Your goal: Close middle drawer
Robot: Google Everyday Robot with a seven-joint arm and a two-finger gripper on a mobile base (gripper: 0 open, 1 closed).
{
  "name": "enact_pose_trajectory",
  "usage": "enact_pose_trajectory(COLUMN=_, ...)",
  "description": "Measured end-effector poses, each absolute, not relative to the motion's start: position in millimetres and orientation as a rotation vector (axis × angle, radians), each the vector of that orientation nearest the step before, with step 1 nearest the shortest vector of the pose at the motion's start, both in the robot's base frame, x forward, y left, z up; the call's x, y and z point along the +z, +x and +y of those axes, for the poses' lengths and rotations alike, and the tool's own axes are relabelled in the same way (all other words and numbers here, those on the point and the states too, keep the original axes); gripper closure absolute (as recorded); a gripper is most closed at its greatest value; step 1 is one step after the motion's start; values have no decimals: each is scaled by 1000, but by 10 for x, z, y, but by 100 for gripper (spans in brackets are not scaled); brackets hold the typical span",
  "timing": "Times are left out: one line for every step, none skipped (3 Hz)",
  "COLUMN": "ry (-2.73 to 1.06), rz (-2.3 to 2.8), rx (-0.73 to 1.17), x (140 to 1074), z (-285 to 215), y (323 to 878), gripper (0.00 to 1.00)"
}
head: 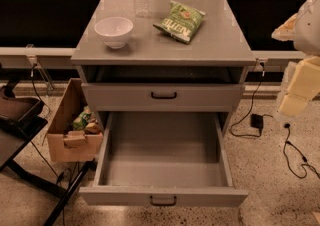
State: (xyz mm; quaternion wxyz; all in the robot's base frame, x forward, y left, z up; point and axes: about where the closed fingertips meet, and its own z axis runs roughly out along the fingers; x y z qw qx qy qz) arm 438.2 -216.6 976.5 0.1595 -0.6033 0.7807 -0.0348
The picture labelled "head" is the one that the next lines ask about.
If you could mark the cardboard box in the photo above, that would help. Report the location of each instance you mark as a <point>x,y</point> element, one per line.
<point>65,143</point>

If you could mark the grey drawer cabinet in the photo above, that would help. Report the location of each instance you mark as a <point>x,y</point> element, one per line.
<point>217,54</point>

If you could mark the black power adapter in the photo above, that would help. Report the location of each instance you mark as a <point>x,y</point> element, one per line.
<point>257,121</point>

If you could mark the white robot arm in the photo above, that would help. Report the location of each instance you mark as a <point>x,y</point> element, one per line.
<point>310,7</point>

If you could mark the green snack bag in box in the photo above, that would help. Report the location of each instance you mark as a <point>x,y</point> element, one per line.
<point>82,119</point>

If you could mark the white ceramic bowl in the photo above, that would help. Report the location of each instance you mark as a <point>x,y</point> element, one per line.
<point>115,32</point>

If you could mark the grey drawer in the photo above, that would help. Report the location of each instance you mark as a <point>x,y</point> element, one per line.
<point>163,97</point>
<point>163,159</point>

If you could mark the black table stand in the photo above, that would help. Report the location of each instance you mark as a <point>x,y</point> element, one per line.
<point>12,145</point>

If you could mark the green chip bag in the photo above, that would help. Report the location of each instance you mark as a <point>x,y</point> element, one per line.
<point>182,23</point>

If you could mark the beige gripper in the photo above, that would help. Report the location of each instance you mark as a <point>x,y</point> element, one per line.
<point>308,28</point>

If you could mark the grey top drawer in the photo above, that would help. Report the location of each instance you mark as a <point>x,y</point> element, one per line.
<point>163,97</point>

